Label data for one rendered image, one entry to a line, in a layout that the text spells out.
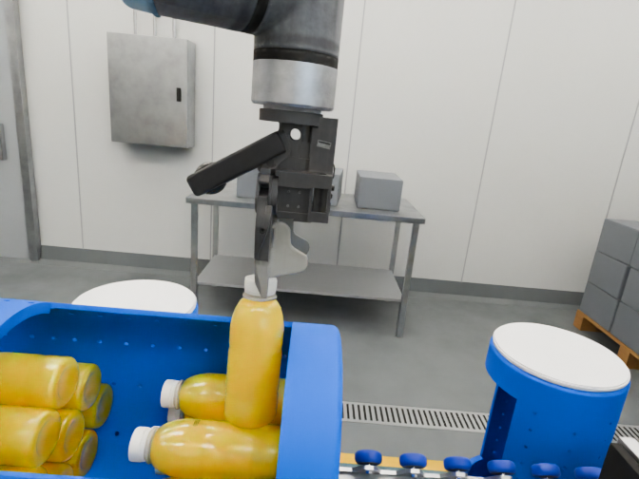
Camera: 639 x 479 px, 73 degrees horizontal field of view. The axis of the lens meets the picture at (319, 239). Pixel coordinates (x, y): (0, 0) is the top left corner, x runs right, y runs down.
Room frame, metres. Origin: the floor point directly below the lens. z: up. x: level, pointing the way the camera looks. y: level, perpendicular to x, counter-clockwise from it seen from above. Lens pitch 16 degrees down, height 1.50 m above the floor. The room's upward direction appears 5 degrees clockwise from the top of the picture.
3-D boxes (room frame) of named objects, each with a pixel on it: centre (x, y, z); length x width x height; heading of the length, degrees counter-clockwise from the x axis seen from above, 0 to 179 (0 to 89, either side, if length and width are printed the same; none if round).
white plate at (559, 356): (0.89, -0.56, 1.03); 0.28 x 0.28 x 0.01
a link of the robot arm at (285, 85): (0.50, 0.04, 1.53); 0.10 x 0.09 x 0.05; 1
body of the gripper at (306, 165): (0.49, 0.04, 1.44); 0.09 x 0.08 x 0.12; 91
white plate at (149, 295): (0.94, 0.42, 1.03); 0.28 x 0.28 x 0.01
